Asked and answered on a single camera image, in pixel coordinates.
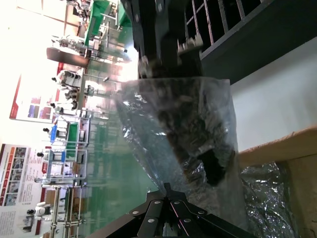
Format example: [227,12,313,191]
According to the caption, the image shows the white humanoid robot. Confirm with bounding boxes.
[51,70,83,88]
[26,201,54,222]
[50,100,78,115]

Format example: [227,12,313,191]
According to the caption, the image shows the red bordered wall poster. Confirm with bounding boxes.
[9,73,54,124]

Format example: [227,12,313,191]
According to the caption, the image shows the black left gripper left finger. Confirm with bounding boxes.
[85,182,172,238]

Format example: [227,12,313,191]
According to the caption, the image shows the large photo wall poster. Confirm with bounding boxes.
[0,143,48,207]

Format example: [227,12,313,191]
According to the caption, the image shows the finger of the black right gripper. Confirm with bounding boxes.
[154,0,187,65]
[120,0,162,75]

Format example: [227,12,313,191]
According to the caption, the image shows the black display screen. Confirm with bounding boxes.
[46,47,90,68]

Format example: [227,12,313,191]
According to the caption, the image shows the green storage bin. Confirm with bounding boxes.
[67,123,80,150]

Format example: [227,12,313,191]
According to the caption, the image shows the graphics card in shiny bag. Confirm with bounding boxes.
[241,162,302,238]

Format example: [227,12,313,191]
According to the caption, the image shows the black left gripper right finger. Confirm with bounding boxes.
[169,190,258,238]

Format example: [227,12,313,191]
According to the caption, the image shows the brown cardboard box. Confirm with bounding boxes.
[237,125,317,238]

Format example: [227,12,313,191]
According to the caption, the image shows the green table cloth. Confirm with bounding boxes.
[83,0,132,48]

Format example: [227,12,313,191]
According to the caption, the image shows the black slotted plastic container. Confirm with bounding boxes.
[184,0,317,85]

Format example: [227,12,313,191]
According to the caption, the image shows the grey transparent antistatic bag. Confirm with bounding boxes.
[115,76,248,224]

